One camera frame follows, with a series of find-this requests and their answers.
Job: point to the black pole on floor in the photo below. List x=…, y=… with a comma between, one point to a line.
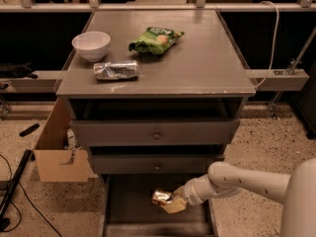
x=9, y=189

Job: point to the grey middle drawer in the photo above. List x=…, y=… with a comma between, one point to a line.
x=151, y=164

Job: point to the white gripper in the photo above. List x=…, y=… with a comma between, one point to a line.
x=190, y=192

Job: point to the grey wooden drawer cabinet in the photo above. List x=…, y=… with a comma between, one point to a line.
x=200, y=77

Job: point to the orange crushed can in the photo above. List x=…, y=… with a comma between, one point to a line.
x=160, y=197

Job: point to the grey open bottom drawer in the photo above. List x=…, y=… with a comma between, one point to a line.
x=129, y=211

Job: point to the grey top drawer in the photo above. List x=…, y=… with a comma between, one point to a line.
x=146, y=132

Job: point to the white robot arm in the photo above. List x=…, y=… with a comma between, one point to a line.
x=296, y=192

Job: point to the black bag on ledge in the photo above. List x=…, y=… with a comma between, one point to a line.
x=20, y=70

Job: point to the white ceramic bowl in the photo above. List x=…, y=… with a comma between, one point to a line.
x=92, y=46

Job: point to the green chip bag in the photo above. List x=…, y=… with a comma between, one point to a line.
x=155, y=40

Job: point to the black marker on floor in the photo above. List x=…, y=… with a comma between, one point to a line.
x=29, y=130

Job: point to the cardboard box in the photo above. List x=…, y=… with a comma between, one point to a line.
x=57, y=159

